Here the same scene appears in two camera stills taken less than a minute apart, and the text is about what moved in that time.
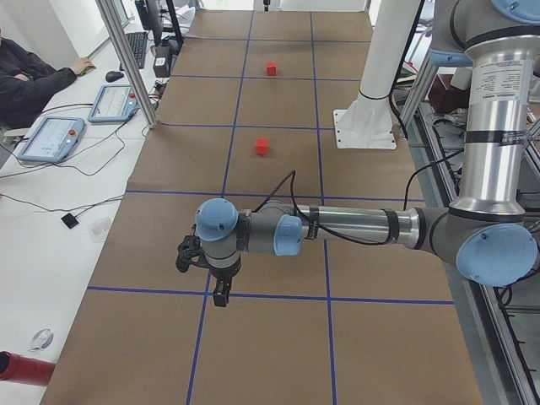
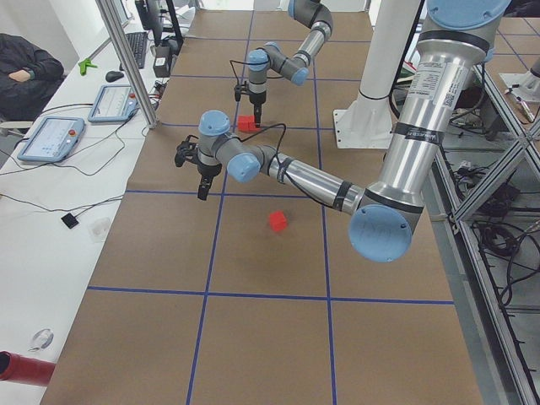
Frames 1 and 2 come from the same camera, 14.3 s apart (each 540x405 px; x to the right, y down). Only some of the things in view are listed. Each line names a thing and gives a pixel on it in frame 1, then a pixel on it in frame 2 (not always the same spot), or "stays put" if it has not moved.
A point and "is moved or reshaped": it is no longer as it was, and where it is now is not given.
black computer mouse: [113, 75] stays put
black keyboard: [137, 42] stays put
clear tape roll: [41, 339] stays put
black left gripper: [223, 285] → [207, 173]
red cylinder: [17, 368] stays put
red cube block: [261, 146] is moved or reshaped
